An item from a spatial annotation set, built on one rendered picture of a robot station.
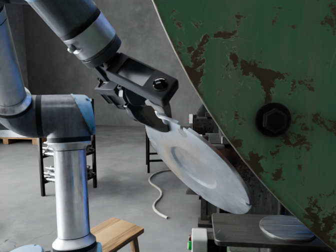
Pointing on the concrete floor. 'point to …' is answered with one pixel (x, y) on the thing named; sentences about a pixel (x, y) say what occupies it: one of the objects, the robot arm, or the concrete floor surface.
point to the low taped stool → (117, 234)
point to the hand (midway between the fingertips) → (168, 125)
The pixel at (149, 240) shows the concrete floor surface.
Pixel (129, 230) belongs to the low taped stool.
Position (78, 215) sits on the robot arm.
